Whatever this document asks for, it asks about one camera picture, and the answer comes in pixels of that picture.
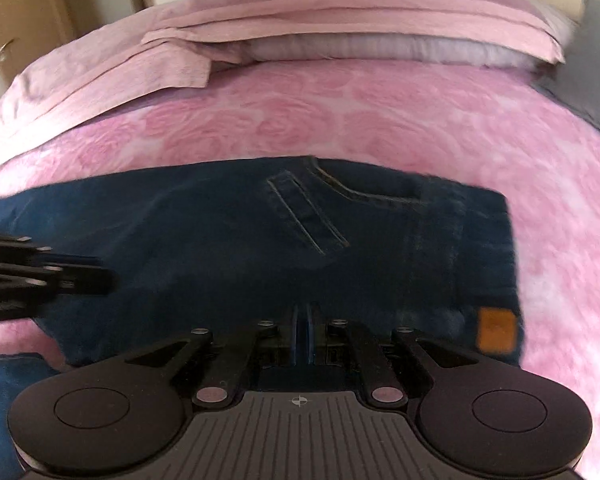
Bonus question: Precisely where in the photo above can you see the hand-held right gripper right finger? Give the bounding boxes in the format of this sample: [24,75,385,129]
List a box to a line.
[305,304,481,407]

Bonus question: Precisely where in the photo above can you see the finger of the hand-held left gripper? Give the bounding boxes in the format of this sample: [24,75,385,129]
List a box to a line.
[0,232,116,279]
[0,279,115,325]

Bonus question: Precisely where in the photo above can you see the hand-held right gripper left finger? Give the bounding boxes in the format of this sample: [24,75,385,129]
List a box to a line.
[122,304,302,408]

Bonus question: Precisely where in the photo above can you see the dark jeans with orange patch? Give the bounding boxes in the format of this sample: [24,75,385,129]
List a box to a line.
[0,156,526,392]

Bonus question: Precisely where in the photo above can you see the blue denim cloth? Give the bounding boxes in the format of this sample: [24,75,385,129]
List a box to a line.
[0,355,61,480]

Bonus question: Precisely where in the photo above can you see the pink fluffy rose blanket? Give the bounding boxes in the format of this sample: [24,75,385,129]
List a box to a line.
[0,57,600,480]

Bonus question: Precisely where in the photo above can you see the wooden door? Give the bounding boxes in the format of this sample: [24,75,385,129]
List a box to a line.
[0,0,78,95]

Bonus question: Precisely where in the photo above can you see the lilac striped bedding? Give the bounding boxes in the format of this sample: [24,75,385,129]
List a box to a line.
[215,32,576,73]

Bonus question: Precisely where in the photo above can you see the pink pillow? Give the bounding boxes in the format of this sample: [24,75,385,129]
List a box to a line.
[0,0,568,133]

